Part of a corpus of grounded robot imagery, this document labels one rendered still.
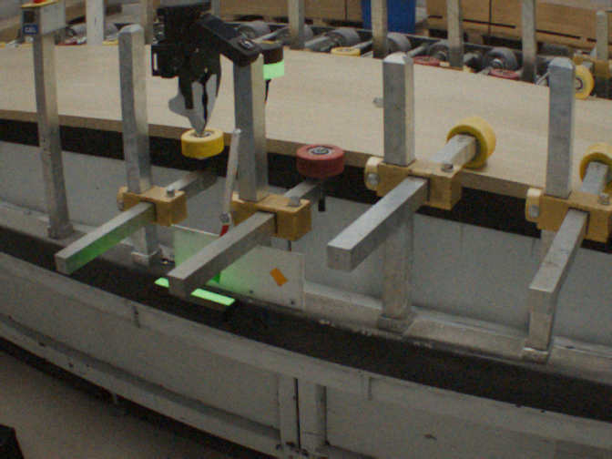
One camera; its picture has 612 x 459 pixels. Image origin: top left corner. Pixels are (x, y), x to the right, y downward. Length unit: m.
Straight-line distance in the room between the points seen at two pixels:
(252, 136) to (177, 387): 0.94
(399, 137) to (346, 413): 0.80
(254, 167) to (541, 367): 0.55
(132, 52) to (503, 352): 0.79
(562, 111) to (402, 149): 0.26
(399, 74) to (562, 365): 0.50
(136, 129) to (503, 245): 0.67
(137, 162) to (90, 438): 1.01
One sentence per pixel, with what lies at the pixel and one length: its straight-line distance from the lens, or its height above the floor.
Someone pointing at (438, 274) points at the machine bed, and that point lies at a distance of 1.46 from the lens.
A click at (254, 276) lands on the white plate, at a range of 1.35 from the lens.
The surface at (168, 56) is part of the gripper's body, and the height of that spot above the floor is 1.13.
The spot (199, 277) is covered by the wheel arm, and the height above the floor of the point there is 0.85.
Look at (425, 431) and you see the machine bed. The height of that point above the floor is 0.29.
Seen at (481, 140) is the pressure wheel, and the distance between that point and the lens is 1.33.
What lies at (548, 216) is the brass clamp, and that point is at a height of 0.94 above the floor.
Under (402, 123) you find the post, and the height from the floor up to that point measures 1.03.
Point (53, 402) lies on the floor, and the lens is 2.38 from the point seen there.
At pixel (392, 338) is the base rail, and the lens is 1.26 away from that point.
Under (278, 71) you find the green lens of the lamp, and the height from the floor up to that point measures 1.07.
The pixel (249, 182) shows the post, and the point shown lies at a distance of 1.29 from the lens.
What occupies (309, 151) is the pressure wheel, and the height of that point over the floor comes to 0.90.
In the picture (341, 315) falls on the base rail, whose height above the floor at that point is 0.70.
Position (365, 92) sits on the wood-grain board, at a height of 0.90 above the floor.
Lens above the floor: 1.37
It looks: 25 degrees down
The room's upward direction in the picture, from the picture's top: 2 degrees counter-clockwise
